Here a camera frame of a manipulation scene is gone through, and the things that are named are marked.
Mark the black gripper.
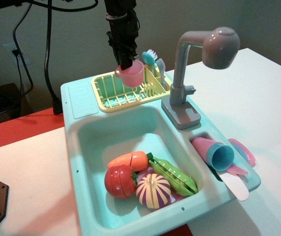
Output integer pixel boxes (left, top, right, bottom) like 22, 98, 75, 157
106, 13, 139, 70

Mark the pink toy cup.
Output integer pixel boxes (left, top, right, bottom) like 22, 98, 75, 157
114, 60, 144, 88

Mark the yellow drying rack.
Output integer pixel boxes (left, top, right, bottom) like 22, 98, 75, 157
91, 65, 172, 113

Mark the teal toy sink unit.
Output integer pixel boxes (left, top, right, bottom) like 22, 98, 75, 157
60, 69, 262, 236

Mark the pink tumbler cup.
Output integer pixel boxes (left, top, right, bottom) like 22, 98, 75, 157
191, 137, 222, 164

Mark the blue tumbler cup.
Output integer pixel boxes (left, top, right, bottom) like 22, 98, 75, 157
206, 143, 234, 171

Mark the blue dish brush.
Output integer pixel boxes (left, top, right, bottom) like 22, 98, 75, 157
142, 49, 157, 73

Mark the light blue toy fork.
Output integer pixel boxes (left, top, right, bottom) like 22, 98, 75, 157
156, 58, 167, 90

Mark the grey toy faucet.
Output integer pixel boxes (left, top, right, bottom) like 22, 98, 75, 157
161, 27, 240, 130

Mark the orange toy carrot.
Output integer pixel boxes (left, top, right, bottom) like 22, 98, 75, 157
107, 151, 153, 172

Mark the red toy tomato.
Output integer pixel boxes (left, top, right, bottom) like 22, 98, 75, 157
104, 165, 137, 199

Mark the purple striped toy onion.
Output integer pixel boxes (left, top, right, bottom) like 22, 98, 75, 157
136, 174, 171, 209

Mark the green toy pea pod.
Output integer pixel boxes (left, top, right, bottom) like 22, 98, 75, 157
149, 157, 198, 196

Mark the blue plate at side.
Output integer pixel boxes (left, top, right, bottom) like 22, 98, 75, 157
230, 142, 249, 163

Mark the pink toy spoon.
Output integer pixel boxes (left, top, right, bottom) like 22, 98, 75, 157
226, 164, 248, 176

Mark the white toy knife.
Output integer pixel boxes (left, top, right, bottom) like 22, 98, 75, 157
216, 171, 249, 201

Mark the black flexible hose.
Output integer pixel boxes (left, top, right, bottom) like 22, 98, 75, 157
43, 0, 63, 115

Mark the black power cable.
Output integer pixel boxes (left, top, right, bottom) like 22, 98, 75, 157
12, 2, 34, 99

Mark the white wall outlet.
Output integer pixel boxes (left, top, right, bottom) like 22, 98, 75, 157
3, 42, 31, 67

